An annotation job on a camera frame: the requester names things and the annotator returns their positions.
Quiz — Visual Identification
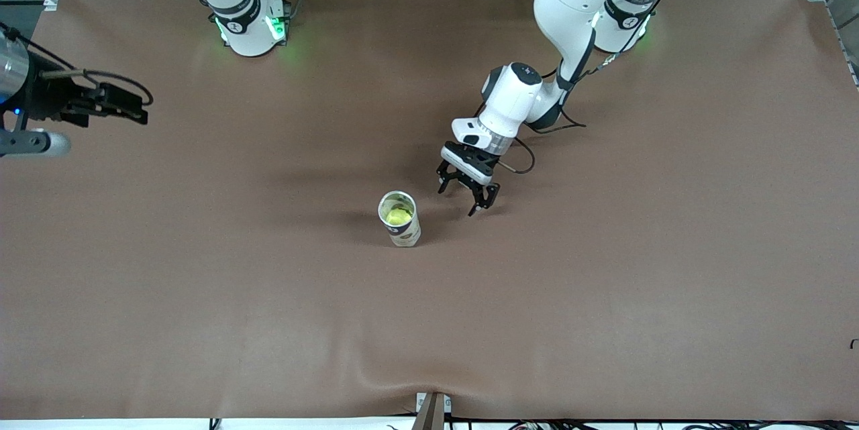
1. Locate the white blue tennis ball can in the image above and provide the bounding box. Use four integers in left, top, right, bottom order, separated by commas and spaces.
378, 190, 422, 248

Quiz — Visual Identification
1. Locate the brown table mat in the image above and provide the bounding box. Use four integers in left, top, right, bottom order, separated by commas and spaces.
0, 0, 859, 421

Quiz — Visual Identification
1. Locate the metal table clamp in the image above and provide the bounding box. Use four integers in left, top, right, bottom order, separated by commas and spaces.
415, 391, 452, 430

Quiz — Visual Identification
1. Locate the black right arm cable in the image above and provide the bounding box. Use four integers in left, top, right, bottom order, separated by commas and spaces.
0, 21, 155, 109

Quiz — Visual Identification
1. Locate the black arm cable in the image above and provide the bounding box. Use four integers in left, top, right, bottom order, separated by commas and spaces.
0, 21, 155, 109
473, 0, 685, 176

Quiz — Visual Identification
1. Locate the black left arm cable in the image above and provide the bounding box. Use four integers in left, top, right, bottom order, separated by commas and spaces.
473, 0, 685, 176

